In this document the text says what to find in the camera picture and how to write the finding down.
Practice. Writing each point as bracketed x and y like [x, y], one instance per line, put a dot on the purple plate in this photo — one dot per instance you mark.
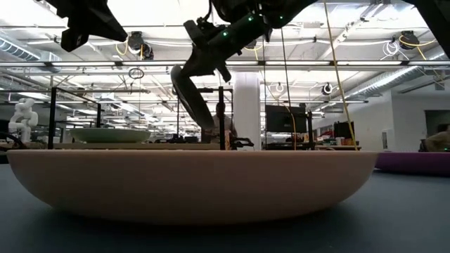
[415, 163]

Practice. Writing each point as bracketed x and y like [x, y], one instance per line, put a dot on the person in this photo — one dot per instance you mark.
[439, 140]
[230, 126]

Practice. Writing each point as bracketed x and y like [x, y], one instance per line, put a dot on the white robot figure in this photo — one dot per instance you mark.
[22, 119]

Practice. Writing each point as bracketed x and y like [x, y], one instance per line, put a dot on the white pillar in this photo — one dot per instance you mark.
[247, 105]

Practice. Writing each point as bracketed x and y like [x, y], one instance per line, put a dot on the green plate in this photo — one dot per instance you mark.
[109, 135]

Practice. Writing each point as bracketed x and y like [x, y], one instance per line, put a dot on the black desk device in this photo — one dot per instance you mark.
[242, 143]

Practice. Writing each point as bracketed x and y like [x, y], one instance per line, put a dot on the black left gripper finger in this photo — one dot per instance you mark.
[109, 30]

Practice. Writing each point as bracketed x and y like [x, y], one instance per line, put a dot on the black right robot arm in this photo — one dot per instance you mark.
[246, 24]

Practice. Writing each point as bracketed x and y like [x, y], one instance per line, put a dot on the large black monitor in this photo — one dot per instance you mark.
[285, 119]

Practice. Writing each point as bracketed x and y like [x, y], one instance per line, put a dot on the small black monitor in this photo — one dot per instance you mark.
[342, 130]

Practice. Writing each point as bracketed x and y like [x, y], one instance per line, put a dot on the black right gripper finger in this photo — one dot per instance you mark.
[202, 68]
[191, 61]

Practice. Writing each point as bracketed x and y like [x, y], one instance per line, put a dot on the pink plate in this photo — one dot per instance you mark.
[193, 186]

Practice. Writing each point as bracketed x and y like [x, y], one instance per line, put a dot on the ceiling light strip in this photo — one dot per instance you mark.
[88, 63]

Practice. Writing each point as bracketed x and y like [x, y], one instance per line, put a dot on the silver ventilation duct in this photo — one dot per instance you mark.
[393, 79]
[21, 52]

